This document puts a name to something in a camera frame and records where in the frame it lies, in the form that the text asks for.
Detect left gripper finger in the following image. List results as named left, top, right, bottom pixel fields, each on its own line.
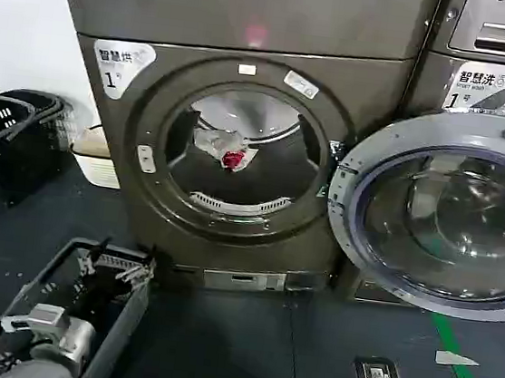
left=124, top=242, right=160, bottom=289
left=77, top=235, right=112, bottom=279

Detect left gripper body black block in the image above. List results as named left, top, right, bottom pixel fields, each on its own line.
left=64, top=267, right=136, bottom=329

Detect grey slotted laundry basket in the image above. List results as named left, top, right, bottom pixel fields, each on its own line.
left=0, top=227, right=160, bottom=378

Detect white plastic bin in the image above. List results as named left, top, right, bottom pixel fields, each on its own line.
left=65, top=124, right=127, bottom=191

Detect dark garment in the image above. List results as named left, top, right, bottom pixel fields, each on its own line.
left=161, top=104, right=202, bottom=175

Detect red cloth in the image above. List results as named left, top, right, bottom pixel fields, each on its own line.
left=219, top=147, right=247, bottom=173

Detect grey dryer with round opening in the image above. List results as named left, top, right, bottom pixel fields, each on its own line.
left=22, top=0, right=442, bottom=315

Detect round glass dryer door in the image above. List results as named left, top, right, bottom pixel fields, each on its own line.
left=316, top=95, right=505, bottom=325

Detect white floor tape piece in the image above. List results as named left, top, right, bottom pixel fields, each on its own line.
left=432, top=348, right=481, bottom=371

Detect grey washer with label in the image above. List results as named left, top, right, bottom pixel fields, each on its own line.
left=375, top=45, right=505, bottom=319

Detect grey machine with drawer handle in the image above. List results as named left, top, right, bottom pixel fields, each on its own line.
left=425, top=0, right=505, bottom=63

